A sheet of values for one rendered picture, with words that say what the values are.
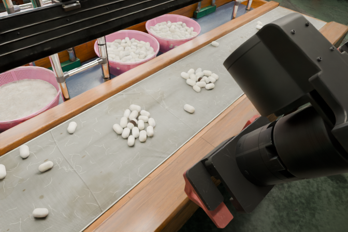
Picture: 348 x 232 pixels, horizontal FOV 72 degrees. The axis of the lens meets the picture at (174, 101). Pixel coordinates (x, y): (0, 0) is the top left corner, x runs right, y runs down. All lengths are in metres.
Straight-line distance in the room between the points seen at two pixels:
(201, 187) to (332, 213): 1.48
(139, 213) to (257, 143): 0.38
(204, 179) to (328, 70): 0.15
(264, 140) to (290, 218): 1.35
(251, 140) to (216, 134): 0.46
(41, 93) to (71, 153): 0.29
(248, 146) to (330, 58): 0.11
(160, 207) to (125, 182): 0.12
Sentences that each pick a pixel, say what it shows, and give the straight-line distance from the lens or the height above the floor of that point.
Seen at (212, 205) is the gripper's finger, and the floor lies 1.06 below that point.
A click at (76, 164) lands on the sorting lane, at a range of 0.68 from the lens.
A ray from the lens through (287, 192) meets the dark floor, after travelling 1.64.
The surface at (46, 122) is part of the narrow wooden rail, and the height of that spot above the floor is 0.76.
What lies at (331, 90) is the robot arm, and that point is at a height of 1.20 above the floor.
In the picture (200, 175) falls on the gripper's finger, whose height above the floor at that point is 1.07.
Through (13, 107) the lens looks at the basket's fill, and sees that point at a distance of 0.90.
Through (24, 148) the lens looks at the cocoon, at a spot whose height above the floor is 0.76.
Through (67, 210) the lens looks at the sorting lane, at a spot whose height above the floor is 0.74.
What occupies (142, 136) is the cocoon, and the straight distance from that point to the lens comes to 0.68.
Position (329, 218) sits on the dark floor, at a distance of 1.69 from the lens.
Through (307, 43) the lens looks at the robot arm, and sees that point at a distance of 0.19.
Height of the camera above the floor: 1.29
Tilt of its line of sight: 43 degrees down
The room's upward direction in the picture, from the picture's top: 6 degrees clockwise
